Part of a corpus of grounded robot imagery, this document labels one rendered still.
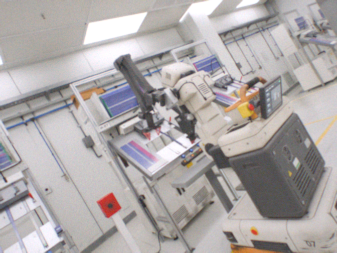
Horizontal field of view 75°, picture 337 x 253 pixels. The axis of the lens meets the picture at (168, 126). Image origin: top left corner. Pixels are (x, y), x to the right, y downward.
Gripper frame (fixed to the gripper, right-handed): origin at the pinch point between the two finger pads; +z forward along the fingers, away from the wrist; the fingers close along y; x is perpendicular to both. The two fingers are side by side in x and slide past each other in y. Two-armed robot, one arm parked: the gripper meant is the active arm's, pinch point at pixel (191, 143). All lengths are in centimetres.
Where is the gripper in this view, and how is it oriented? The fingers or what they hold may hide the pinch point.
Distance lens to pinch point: 208.4
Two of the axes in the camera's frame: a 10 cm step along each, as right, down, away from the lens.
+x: 6.8, 3.8, -6.2
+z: 0.7, 8.2, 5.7
